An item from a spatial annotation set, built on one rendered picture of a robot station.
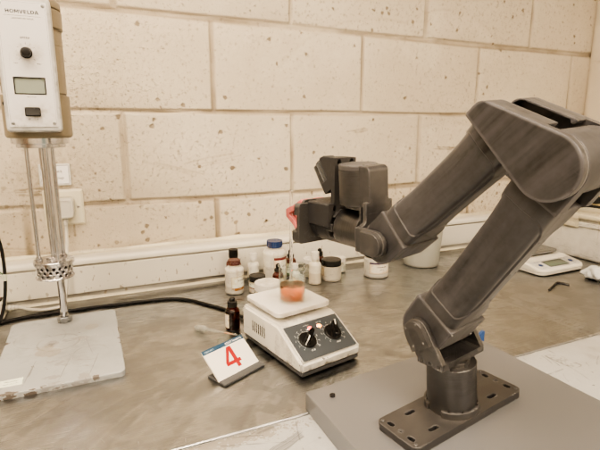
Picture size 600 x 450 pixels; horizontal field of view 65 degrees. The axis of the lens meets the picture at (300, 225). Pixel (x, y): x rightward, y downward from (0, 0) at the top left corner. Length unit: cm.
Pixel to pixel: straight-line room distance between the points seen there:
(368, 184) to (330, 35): 82
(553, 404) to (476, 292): 23
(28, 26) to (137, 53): 43
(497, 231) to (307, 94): 93
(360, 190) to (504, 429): 35
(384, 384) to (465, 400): 14
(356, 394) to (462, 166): 36
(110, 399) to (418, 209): 54
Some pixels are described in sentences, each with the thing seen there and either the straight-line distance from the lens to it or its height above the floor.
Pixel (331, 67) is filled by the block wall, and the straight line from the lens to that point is 141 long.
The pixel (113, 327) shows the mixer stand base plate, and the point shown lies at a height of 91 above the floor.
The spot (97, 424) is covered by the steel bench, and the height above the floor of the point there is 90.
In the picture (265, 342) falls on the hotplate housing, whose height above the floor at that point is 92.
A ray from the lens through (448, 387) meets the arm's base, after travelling 64.
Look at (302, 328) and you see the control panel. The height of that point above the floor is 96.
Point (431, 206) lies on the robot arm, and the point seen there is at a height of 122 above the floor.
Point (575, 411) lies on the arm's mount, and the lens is 73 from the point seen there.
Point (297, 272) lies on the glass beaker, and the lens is 85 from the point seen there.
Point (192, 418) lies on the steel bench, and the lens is 74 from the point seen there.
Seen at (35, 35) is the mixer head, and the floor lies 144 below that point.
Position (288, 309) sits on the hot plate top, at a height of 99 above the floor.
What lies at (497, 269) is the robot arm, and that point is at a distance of 54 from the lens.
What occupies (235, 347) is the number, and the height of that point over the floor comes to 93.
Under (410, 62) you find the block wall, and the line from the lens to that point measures 156.
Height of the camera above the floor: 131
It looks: 12 degrees down
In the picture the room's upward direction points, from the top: straight up
